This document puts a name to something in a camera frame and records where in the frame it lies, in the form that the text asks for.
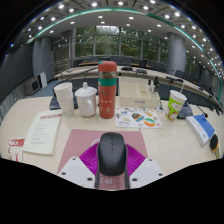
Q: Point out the colourful sticker sheet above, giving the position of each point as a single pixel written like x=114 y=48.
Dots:
x=138 y=118

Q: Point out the black computer mouse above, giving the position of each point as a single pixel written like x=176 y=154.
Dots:
x=112 y=153

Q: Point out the white lidded ceramic mug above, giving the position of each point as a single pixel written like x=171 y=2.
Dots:
x=86 y=100

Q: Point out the white desk organizer box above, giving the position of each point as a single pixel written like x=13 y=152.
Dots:
x=136 y=96

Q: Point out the green-printed paper cup with straw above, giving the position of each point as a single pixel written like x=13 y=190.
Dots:
x=174 y=106

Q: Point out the grey box appliance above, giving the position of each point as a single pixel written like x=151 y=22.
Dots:
x=31 y=86

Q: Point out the pink mouse pad white drawing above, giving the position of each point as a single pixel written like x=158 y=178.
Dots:
x=76 y=140

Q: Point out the red and white booklet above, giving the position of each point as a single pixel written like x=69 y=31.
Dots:
x=16 y=150

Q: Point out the long curved conference desk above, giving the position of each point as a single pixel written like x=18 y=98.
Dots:
x=83 y=72

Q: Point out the white upright panel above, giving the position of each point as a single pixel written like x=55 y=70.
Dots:
x=43 y=79

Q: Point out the cream printed paper sheet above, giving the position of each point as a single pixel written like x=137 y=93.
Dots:
x=41 y=133

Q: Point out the blue and white book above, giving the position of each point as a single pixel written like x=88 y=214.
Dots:
x=200 y=128

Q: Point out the dark gooseneck conference microphone unit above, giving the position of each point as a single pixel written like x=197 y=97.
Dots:
x=185 y=111
x=54 y=103

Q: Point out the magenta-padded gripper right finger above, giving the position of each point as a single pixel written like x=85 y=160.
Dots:
x=148 y=170

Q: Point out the group of dark office chairs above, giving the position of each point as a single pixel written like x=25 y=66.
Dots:
x=121 y=61

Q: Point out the stack of white paper cups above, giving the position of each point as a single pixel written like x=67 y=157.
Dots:
x=65 y=98

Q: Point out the group of round ceiling lights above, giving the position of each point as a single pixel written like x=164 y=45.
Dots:
x=94 y=4

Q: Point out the red bottle green band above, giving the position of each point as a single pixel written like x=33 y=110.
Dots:
x=107 y=96

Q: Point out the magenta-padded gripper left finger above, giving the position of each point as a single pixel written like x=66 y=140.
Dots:
x=73 y=170

